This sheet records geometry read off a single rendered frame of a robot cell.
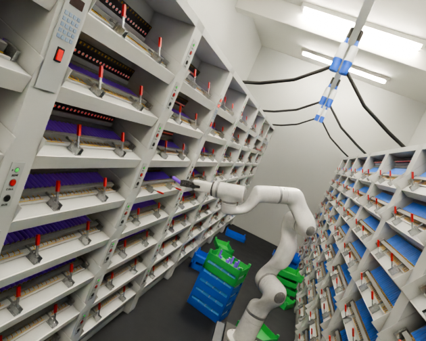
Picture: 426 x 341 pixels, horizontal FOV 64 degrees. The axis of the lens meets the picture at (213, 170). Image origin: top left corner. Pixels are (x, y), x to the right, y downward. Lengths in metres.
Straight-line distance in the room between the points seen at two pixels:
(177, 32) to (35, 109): 0.79
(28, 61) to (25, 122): 0.14
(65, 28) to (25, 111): 0.21
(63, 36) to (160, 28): 0.72
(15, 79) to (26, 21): 0.14
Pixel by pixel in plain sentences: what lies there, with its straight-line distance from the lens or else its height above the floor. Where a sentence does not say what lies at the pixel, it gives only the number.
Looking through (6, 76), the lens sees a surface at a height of 1.28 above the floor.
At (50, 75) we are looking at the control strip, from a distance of 0.92.
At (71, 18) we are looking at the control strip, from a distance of 0.92.
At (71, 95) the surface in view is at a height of 1.28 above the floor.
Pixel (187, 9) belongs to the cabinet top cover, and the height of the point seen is 1.72.
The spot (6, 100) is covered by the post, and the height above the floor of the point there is 1.23.
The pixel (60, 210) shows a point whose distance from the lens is 1.20.
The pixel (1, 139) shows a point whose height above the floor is 1.14.
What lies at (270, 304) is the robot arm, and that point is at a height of 0.62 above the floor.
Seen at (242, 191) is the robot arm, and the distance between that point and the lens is 1.66.
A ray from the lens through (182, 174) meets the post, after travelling 2.17.
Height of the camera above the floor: 1.36
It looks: 7 degrees down
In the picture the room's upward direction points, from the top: 23 degrees clockwise
